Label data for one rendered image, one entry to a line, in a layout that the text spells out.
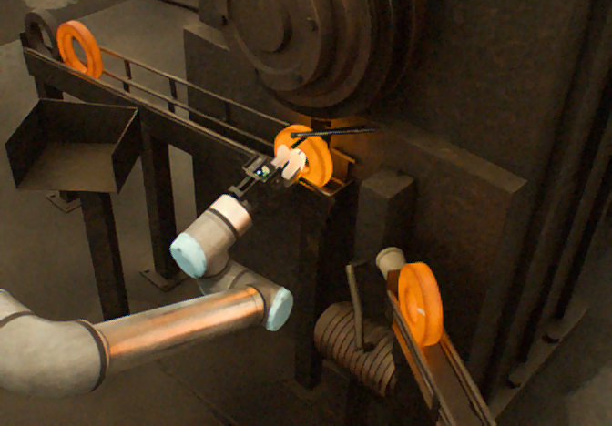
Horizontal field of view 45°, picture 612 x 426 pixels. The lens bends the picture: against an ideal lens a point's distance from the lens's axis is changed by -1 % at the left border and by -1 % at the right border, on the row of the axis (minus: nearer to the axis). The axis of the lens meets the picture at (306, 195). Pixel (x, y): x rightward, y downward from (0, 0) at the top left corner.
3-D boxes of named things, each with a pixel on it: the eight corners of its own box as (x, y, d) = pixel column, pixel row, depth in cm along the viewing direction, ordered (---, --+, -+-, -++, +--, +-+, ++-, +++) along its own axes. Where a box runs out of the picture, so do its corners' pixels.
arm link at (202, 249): (175, 266, 161) (159, 240, 153) (216, 227, 165) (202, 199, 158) (204, 288, 156) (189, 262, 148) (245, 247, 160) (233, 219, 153)
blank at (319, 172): (280, 116, 172) (270, 121, 170) (331, 135, 163) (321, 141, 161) (286, 173, 180) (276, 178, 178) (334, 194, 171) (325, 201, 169)
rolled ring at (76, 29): (95, 94, 224) (104, 90, 226) (93, 43, 211) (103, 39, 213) (58, 64, 231) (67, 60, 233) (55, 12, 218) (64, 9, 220)
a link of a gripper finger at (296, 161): (311, 141, 164) (283, 168, 161) (315, 158, 169) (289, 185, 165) (300, 135, 166) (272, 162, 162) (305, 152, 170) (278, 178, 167)
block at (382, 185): (379, 243, 175) (390, 160, 160) (406, 259, 171) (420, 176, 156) (350, 266, 169) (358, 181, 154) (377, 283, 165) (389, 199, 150)
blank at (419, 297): (417, 332, 149) (401, 335, 149) (411, 256, 148) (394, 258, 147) (446, 353, 134) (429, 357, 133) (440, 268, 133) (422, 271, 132)
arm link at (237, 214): (243, 245, 160) (213, 224, 165) (259, 229, 162) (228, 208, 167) (233, 220, 153) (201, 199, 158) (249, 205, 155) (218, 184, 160)
